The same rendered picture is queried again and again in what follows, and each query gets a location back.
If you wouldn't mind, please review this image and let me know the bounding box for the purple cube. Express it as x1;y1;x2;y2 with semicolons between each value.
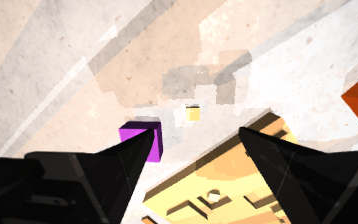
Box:
119;121;163;163

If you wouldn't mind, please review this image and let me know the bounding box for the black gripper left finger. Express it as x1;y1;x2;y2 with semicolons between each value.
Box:
24;128;155;224

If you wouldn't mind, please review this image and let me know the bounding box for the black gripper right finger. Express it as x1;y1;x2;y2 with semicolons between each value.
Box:
238;127;358;224

